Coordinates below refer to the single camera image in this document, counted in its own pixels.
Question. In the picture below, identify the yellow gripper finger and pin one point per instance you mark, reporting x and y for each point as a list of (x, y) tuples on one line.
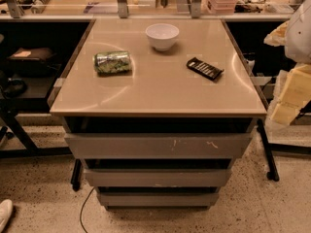
[(295, 94), (277, 37)]

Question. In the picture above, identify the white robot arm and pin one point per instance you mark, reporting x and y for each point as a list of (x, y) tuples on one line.
[(295, 36)]

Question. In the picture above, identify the grey drawer cabinet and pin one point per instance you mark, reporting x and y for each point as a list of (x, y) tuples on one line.
[(159, 95)]

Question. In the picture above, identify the grey middle drawer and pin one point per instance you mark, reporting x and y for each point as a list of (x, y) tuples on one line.
[(161, 178)]

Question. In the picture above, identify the grey bottom drawer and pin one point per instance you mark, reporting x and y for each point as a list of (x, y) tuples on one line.
[(158, 200)]

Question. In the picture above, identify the black snack bar wrapper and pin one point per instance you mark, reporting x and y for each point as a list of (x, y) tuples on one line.
[(204, 69)]

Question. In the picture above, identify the white ceramic bowl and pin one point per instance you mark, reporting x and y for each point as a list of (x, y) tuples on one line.
[(162, 36)]

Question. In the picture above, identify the black headphones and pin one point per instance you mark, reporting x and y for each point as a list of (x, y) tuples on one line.
[(11, 88)]

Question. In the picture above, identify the white shoe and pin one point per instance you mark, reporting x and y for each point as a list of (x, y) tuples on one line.
[(6, 209)]

